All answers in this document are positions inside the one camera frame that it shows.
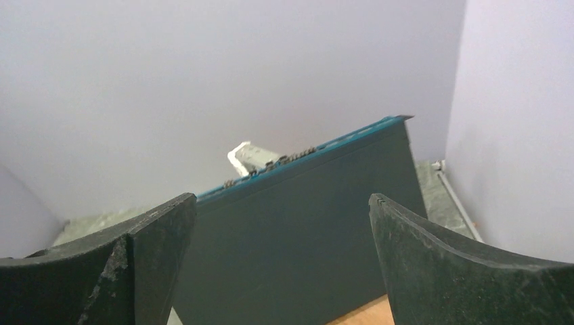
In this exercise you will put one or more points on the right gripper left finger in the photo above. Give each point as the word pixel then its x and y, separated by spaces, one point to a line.
pixel 123 274

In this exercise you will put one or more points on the brown cardboard piece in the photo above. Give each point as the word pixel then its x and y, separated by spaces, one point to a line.
pixel 376 312

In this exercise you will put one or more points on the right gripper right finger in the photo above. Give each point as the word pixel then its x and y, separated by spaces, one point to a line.
pixel 436 276

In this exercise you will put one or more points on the white bracket behind chassis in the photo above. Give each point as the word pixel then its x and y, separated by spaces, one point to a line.
pixel 246 158

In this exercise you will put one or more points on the dark blue server chassis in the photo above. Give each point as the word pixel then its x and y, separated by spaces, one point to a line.
pixel 293 243

